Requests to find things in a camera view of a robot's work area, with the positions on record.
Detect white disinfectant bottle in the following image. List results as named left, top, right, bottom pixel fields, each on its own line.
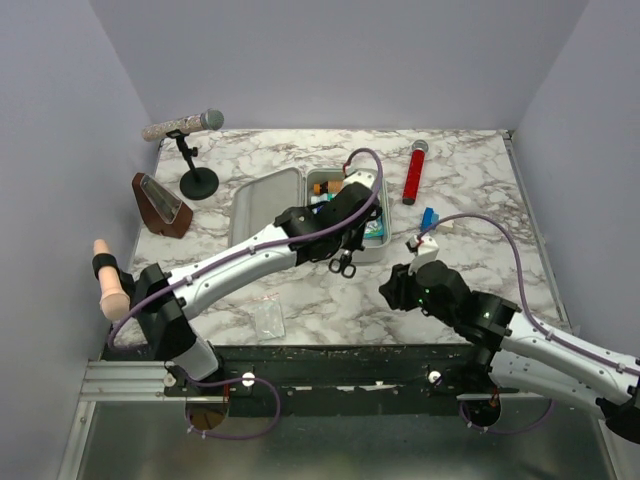
left=309, top=194, right=329, bottom=205

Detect grey medicine kit box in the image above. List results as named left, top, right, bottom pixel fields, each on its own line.
left=228, top=167, right=392, bottom=264

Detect brown medicine bottle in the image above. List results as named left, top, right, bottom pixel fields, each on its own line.
left=313, top=180, right=343, bottom=196

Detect black scissors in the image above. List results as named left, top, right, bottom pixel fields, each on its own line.
left=328, top=250, right=357, bottom=279

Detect blue cotton swab bag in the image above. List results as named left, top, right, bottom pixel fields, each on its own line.
left=364, top=218, right=385, bottom=241

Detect clear plastic zip bag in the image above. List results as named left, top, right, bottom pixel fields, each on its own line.
left=253, top=295, right=286, bottom=341

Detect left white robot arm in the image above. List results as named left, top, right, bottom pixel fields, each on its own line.
left=132, top=176, right=381, bottom=395

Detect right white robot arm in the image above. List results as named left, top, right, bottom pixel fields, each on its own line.
left=379, top=261, right=639, bottom=443

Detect blue toy block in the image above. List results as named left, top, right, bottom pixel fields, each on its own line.
left=420, top=207, right=454, bottom=233

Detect black microphone stand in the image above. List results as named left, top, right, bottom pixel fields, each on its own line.
left=166, top=130, right=219, bottom=201

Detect brown metronome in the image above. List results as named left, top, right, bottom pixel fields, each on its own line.
left=132, top=172, right=193, bottom=239

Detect red glitter microphone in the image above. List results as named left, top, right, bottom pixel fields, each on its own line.
left=402, top=140, right=429, bottom=205

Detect pink toy microphone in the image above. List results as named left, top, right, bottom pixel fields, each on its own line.
left=92, top=239, right=130, bottom=322

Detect black mounting base rail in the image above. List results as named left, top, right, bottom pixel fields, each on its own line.
left=164, top=344, right=497, bottom=417

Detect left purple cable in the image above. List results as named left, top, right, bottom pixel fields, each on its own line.
left=107, top=148, right=385, bottom=351

